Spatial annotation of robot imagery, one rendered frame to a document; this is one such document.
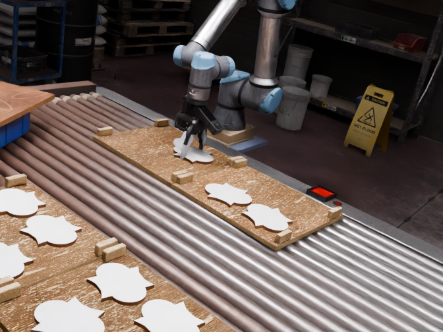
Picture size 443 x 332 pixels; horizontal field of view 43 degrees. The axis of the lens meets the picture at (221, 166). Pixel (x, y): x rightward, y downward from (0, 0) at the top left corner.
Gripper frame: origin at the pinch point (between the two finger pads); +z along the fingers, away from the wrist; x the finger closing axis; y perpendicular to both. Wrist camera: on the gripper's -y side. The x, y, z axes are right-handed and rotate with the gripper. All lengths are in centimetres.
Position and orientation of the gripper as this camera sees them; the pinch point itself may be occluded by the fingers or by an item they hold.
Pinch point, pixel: (192, 154)
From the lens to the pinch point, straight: 194.0
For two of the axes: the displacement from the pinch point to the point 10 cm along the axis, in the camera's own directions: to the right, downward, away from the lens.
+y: -8.5, -3.4, 4.0
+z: -1.8, 9.0, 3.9
